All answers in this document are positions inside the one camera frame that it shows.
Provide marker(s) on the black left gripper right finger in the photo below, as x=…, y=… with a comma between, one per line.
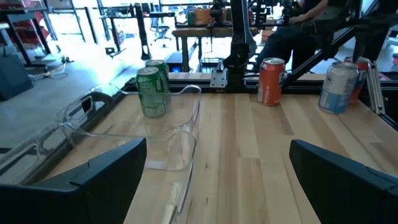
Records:
x=342, y=193

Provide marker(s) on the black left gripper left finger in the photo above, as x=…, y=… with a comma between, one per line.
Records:
x=77, y=199

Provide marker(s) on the blue and white soda can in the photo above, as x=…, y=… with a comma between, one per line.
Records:
x=337, y=90

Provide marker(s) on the red Fanta soda can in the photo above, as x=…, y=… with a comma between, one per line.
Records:
x=270, y=84
x=362, y=81

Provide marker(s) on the green Sprite soda can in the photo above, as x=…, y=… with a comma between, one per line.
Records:
x=150, y=93
x=163, y=77

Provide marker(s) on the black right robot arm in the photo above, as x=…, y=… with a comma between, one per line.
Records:
x=239, y=46

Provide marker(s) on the clear plastic bin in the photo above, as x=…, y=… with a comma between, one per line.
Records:
x=192, y=93
x=183, y=124
x=168, y=186

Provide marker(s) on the silver aluminium extrusion bar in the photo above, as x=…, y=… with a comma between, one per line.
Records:
x=374, y=90

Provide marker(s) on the dark grey box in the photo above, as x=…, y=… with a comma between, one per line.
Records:
x=14, y=79

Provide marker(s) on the person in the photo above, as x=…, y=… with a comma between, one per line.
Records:
x=280, y=40

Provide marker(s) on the silver metal mounting plate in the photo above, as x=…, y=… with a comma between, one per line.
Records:
x=219, y=79

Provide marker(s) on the black computer with blue light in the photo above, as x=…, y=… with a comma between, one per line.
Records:
x=174, y=60

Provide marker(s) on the red storage rack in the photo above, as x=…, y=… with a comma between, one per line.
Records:
x=31, y=31

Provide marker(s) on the black floor stand pole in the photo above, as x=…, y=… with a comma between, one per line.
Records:
x=143, y=34

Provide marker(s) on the black office chair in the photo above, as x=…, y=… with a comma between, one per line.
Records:
x=160, y=31

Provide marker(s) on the wooden background table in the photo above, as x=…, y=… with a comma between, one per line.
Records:
x=199, y=32

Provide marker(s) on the green box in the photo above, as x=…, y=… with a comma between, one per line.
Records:
x=191, y=17

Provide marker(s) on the orange box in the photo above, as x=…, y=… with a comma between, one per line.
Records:
x=203, y=17

